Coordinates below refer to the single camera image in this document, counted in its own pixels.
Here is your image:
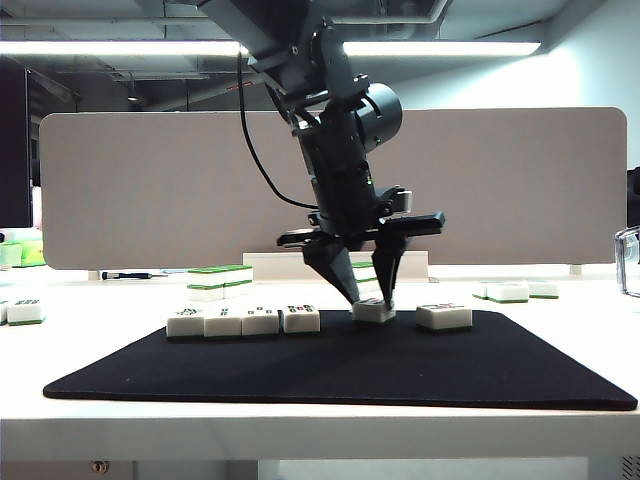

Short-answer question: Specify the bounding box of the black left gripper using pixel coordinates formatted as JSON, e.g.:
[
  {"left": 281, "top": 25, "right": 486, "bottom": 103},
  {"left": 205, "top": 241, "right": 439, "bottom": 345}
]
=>
[{"left": 277, "top": 210, "right": 447, "bottom": 309}]

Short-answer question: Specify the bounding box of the red-topped bamboo mahjong tile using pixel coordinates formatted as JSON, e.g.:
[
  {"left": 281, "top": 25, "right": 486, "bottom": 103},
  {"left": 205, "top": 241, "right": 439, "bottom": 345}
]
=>
[{"left": 415, "top": 302, "right": 474, "bottom": 332}]

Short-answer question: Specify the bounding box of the bird bamboo mahjong tile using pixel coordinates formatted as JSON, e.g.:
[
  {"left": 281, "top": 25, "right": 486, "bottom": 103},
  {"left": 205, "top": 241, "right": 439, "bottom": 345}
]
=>
[{"left": 166, "top": 308, "right": 206, "bottom": 341}]

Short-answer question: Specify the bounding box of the beige desk divider panel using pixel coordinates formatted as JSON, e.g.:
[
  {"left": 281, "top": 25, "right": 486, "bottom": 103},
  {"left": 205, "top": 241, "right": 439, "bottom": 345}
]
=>
[{"left": 39, "top": 107, "right": 630, "bottom": 272}]

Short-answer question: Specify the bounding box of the brown under-desk panel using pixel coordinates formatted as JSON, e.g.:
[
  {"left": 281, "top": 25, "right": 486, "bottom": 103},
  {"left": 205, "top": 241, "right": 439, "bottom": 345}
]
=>
[{"left": 0, "top": 459, "right": 136, "bottom": 480}]

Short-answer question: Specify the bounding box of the face-up bamboo mahjong tile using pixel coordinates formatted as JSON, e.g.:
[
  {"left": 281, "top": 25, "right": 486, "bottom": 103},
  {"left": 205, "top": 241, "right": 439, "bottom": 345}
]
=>
[
  {"left": 203, "top": 308, "right": 244, "bottom": 340},
  {"left": 241, "top": 307, "right": 281, "bottom": 337}
]

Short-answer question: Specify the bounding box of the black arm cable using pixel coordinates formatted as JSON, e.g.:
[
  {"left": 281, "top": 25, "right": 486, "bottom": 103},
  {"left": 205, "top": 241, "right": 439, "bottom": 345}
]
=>
[{"left": 237, "top": 49, "right": 321, "bottom": 211}]

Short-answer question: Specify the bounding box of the black monitor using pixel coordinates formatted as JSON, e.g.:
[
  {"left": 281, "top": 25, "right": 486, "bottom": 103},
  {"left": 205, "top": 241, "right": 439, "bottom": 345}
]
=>
[{"left": 0, "top": 57, "right": 32, "bottom": 229}]

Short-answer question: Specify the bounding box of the six bamboo mahjong tile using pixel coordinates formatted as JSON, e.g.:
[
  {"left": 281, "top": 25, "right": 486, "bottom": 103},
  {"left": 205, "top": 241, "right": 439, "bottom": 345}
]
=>
[{"left": 7, "top": 298, "right": 46, "bottom": 327}]

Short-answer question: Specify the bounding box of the nine bamboo mahjong tile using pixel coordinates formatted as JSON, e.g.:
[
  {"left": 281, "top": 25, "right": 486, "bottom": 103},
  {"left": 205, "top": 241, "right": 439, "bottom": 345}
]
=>
[{"left": 281, "top": 303, "right": 321, "bottom": 335}]

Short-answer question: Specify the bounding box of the long ceiling light strip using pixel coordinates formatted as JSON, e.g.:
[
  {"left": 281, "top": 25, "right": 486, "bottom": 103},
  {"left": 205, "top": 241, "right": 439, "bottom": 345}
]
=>
[{"left": 0, "top": 41, "right": 543, "bottom": 58}]

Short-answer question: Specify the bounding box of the red-centred bamboo mahjong tile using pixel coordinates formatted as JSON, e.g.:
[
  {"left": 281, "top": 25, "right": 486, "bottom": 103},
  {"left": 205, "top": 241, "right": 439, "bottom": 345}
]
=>
[{"left": 352, "top": 298, "right": 397, "bottom": 324}]

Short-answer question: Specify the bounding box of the green white carton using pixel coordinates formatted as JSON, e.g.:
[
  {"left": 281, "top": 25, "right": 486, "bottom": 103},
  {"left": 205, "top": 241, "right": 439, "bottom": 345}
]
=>
[{"left": 12, "top": 229, "right": 45, "bottom": 268}]

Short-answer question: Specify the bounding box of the clear plastic container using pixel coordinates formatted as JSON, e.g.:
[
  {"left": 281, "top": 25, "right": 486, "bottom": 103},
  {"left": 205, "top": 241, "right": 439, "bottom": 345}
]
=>
[{"left": 614, "top": 225, "right": 640, "bottom": 300}]

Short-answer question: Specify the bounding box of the black camera bracket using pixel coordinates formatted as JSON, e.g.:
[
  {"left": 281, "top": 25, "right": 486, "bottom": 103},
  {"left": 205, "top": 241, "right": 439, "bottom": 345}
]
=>
[{"left": 374, "top": 185, "right": 401, "bottom": 219}]

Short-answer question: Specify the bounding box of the pale green box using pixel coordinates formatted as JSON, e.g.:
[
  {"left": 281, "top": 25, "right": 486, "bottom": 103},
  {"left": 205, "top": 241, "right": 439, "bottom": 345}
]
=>
[{"left": 0, "top": 242, "right": 24, "bottom": 269}]

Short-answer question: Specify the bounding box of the black chair back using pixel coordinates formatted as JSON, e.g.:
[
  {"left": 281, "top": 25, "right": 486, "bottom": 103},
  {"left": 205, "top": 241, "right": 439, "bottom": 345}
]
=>
[{"left": 627, "top": 167, "right": 640, "bottom": 231}]

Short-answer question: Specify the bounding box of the black mouse mat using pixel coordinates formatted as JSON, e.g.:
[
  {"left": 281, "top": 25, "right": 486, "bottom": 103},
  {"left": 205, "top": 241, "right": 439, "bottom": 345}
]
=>
[{"left": 42, "top": 308, "right": 640, "bottom": 412}]

